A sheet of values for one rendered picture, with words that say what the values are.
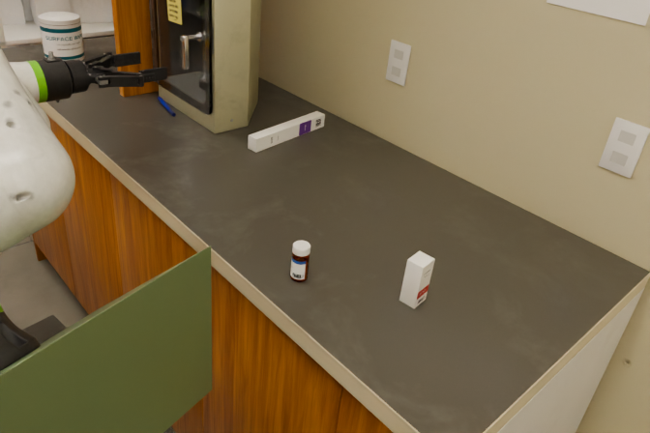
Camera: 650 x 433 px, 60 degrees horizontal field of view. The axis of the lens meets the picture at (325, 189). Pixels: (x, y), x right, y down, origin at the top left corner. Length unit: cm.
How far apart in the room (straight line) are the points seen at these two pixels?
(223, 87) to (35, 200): 94
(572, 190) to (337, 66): 80
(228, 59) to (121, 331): 102
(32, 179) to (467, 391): 67
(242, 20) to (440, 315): 92
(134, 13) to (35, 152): 115
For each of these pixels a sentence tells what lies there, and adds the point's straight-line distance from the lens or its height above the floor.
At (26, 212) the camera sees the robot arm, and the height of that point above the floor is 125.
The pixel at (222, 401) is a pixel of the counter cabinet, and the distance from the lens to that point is 147.
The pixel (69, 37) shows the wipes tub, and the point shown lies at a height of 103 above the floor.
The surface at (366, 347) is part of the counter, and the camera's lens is 95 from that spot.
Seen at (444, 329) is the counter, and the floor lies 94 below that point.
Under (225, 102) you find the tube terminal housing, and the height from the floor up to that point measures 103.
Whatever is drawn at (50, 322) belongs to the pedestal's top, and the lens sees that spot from 102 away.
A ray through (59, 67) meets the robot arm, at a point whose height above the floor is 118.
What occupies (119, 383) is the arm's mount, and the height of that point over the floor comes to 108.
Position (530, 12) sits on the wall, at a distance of 139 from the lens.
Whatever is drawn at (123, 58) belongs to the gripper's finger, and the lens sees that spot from 155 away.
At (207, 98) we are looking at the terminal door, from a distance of 157.
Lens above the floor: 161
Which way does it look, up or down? 30 degrees down
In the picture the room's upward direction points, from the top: 6 degrees clockwise
